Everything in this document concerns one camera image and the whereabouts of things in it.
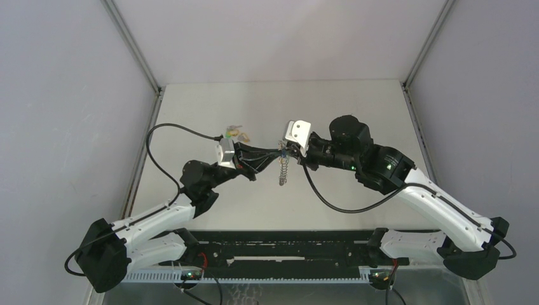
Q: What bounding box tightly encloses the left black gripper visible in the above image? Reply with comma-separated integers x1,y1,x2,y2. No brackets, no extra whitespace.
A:
205,140,281,190

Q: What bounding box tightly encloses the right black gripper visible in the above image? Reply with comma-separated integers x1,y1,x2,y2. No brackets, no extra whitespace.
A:
285,134,358,172

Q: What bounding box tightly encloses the metal chain keyring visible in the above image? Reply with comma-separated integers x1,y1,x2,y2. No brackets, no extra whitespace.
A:
278,140,289,186

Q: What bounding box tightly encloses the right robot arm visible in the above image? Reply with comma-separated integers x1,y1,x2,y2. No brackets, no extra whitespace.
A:
283,115,508,280

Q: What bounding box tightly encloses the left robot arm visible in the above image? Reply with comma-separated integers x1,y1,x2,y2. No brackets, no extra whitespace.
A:
73,139,282,293

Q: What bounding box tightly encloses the orange tagged key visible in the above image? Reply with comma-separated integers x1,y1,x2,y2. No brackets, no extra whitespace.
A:
236,133,250,143

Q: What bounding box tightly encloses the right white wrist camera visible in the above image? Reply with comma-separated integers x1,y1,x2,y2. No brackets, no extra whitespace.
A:
283,120,311,157

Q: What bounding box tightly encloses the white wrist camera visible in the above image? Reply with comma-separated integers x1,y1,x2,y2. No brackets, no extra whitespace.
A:
216,138,236,169
283,120,311,157

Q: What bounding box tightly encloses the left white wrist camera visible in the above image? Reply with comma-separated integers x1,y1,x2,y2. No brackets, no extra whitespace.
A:
216,138,236,169

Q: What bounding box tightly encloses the left black camera cable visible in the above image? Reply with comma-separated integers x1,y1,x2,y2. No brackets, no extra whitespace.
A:
64,123,224,278

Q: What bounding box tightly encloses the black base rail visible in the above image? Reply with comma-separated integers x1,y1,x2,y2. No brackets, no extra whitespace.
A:
182,230,410,274

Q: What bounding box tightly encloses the right aluminium frame post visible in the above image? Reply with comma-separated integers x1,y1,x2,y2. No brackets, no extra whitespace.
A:
401,0,458,176

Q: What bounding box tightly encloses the aluminium frame post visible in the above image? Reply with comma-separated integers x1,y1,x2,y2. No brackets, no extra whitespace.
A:
101,0,162,216
401,0,458,176

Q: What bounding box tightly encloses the white toothed cable strip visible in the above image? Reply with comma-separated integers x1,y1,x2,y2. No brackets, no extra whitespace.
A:
122,265,371,283

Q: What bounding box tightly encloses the left aluminium frame post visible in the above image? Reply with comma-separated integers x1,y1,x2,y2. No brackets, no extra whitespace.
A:
101,0,162,216

